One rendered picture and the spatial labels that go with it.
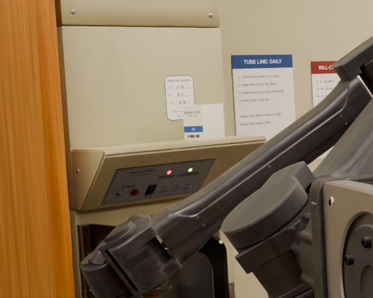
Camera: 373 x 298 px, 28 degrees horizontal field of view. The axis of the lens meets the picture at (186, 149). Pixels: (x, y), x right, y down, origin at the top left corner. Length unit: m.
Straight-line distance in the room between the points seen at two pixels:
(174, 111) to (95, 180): 0.24
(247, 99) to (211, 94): 0.61
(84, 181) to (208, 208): 0.33
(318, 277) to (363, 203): 0.09
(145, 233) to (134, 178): 0.30
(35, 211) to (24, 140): 0.11
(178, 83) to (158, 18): 0.12
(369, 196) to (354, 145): 0.28
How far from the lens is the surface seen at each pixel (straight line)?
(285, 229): 0.59
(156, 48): 1.31
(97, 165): 1.14
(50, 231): 1.12
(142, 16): 1.30
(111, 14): 1.27
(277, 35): 2.05
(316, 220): 0.51
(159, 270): 0.92
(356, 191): 0.45
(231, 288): 1.42
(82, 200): 1.20
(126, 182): 1.19
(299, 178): 0.64
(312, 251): 0.52
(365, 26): 2.30
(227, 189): 0.91
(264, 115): 2.00
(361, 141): 0.72
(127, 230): 0.92
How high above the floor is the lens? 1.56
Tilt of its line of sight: 3 degrees down
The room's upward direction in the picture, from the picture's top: 3 degrees counter-clockwise
